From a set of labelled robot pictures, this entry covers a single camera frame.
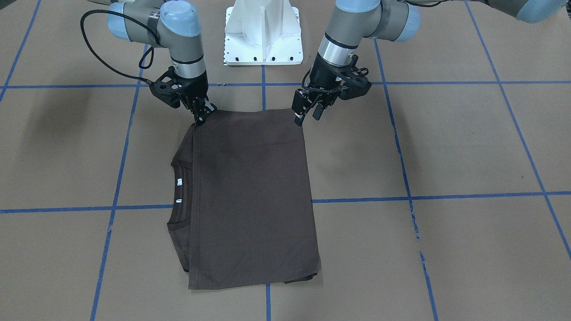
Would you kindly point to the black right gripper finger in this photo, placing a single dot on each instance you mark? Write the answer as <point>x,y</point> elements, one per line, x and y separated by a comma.
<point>201,109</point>

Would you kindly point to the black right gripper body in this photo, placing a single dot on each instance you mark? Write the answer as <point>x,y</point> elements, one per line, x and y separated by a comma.
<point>196,90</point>

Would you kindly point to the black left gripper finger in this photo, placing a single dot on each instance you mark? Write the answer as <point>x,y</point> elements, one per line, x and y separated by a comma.
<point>301,104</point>

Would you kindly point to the brown t-shirt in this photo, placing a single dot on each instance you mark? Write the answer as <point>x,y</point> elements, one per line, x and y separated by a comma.
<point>242,212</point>

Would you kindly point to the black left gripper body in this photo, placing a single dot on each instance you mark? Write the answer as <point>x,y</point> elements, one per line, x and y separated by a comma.
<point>322,76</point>

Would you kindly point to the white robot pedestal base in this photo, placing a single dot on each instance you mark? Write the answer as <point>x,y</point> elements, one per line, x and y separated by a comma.
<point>262,32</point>

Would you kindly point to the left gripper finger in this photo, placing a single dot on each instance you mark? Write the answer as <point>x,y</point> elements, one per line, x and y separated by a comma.
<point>320,103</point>

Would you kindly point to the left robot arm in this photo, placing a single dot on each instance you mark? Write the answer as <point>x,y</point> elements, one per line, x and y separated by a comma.
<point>354,20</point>

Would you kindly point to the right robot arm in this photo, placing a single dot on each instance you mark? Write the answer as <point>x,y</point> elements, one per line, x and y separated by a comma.
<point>174,25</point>

